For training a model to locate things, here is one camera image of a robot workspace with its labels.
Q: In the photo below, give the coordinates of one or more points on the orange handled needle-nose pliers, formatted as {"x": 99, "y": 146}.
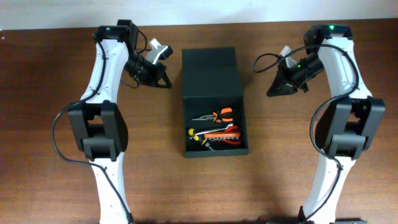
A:
{"x": 224, "y": 115}

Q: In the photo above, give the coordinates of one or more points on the orange screwdriver bit holder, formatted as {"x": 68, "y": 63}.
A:
{"x": 216, "y": 136}

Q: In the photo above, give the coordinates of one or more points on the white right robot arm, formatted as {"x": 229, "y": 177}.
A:
{"x": 341, "y": 128}

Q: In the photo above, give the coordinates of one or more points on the red handled cutting pliers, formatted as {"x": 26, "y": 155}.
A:
{"x": 236, "y": 142}

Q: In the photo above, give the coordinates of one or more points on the silver double-ended wrench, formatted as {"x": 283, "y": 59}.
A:
{"x": 214, "y": 130}

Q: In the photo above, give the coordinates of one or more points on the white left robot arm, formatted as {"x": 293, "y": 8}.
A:
{"x": 98, "y": 126}

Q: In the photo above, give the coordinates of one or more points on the yellow black handled screwdriver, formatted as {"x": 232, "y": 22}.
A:
{"x": 199, "y": 138}

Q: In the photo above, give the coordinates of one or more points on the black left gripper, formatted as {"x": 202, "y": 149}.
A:
{"x": 160, "y": 71}

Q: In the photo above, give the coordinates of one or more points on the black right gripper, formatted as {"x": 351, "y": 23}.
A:
{"x": 284, "y": 86}

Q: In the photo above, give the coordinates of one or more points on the black box with flip lid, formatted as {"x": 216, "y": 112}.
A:
{"x": 211, "y": 81}

